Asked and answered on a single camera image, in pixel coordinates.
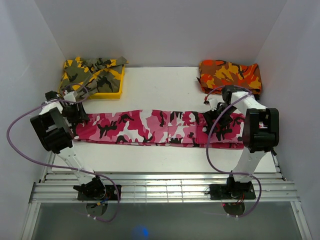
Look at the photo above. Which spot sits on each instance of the aluminium rail frame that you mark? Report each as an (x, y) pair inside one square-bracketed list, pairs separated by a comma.
[(56, 183)]

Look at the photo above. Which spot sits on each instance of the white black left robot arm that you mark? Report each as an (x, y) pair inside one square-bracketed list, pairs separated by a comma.
[(55, 127)]

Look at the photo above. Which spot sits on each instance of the yellow plastic tray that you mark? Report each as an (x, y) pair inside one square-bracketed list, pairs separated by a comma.
[(110, 93)]

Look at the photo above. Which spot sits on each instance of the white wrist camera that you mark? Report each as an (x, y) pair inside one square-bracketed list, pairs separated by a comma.
[(71, 97), (213, 103)]

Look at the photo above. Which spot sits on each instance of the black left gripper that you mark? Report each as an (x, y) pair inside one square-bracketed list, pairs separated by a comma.
[(79, 115)]

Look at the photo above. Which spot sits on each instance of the pink camouflage trousers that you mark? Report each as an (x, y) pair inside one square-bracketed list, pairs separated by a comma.
[(160, 128)]

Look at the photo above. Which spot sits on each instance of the green yellow camouflage trousers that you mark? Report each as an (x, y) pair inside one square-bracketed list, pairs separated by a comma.
[(87, 75)]

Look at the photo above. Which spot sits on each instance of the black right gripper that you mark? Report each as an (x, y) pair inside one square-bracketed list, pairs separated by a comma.
[(208, 116)]

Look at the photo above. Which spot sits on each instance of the orange camouflage folded trousers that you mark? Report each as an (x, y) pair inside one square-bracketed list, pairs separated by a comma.
[(216, 73)]

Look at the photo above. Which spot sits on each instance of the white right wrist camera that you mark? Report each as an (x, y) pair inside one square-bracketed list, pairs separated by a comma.
[(213, 103)]

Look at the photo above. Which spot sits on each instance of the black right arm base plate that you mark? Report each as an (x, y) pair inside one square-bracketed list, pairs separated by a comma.
[(224, 192)]

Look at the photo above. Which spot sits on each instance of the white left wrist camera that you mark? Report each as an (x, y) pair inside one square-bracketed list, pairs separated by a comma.
[(71, 97)]

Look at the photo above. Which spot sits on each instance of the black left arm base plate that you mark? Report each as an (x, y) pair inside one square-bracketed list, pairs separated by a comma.
[(109, 191)]

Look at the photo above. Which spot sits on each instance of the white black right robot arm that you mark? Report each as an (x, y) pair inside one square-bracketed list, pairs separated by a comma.
[(260, 135)]

